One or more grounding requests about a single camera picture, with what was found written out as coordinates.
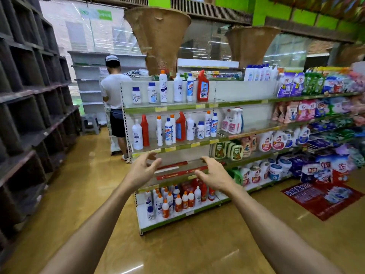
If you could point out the green white wall sign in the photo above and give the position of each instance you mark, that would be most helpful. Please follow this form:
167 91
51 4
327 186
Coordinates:
96 14

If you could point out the person's right hand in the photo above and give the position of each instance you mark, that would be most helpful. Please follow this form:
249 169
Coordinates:
218 176

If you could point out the dark wooden cubby shelf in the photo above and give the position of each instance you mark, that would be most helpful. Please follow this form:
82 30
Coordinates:
28 111

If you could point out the white blue detergent tub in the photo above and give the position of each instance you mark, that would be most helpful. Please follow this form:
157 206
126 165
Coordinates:
275 172
285 165

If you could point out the slim white bottle orange cap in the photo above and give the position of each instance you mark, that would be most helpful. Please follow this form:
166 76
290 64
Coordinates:
173 129
159 132

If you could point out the person's left forearm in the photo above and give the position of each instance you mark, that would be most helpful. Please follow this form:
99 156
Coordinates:
94 233

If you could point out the red angled-neck cleaner bottle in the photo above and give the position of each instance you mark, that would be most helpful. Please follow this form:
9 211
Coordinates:
203 87
181 128

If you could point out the row of white blue bottles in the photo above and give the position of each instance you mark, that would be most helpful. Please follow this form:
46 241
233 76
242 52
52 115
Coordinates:
261 72

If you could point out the pile of blue packets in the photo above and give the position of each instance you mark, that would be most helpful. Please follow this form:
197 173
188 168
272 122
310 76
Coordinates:
328 134

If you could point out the white bottle round shoulder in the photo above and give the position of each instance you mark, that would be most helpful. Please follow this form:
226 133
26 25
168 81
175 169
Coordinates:
137 136

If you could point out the grey plastic stool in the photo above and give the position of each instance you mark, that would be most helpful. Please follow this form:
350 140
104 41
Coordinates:
90 122

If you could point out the person's right thumb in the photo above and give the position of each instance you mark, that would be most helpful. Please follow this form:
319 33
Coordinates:
201 174

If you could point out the empty white shelving unit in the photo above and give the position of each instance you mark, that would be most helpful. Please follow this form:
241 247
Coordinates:
88 82

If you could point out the tall white bottle red cap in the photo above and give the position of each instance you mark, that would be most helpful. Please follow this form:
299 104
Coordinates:
163 87
208 124

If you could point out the row of small colourful boxes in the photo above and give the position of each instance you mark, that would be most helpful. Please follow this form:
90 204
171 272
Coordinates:
212 74

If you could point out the green detergent bag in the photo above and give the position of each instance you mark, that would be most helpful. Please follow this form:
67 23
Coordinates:
312 82

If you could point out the row of pink detergent bags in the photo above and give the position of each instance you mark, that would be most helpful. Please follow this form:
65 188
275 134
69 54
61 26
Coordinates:
308 109

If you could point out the green detergent bottle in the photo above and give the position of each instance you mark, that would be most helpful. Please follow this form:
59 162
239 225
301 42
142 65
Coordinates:
235 175

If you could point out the small white jar blue label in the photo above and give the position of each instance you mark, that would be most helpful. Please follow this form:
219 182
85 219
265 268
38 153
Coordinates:
200 131
136 96

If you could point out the row of blue pink bags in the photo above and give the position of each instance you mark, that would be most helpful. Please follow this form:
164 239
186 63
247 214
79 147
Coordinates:
342 82

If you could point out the white blue detergent jug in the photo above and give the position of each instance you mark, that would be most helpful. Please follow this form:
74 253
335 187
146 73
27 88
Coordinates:
304 135
290 138

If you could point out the large brown cone pillar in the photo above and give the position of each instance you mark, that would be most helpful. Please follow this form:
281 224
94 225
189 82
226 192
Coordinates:
159 34

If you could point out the group of orange-capped cleaner bottles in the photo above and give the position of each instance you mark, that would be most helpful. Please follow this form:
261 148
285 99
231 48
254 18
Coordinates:
176 199

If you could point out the white green store shelving unit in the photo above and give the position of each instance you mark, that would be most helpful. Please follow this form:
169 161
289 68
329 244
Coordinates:
242 88

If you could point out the red floor sticker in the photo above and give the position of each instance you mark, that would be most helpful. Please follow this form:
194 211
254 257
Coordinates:
322 198

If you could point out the white detergent jug red label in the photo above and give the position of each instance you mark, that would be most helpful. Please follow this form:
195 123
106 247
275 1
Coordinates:
264 168
245 176
255 174

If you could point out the plain white cleaner bottle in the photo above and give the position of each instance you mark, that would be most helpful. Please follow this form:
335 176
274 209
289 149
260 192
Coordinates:
178 88
190 129

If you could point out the peach detergent bottle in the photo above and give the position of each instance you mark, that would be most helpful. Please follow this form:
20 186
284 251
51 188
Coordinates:
247 146

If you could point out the person's right forearm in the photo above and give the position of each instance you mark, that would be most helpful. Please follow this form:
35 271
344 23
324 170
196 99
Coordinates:
273 236

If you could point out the white jar blue cap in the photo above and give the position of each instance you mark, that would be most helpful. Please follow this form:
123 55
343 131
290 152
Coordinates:
152 93

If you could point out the purple white detergent bag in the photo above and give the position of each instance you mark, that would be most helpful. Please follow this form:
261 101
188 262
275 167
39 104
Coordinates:
285 85
298 82

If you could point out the person's left thumb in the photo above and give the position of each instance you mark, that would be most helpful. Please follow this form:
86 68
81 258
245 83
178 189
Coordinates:
155 163

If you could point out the pile of large detergent bags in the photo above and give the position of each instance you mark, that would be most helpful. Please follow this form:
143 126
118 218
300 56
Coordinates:
325 168

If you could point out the person's left hand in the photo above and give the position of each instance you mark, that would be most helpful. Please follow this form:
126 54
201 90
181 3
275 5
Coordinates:
139 174

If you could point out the white bottle blue label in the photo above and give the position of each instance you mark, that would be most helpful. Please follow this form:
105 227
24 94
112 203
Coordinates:
168 133
214 126
190 88

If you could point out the small brown cone pillar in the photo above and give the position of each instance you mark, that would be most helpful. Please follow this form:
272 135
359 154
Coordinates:
251 45

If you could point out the slim red cleaner bottle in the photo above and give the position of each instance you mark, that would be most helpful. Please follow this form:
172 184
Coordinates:
145 131

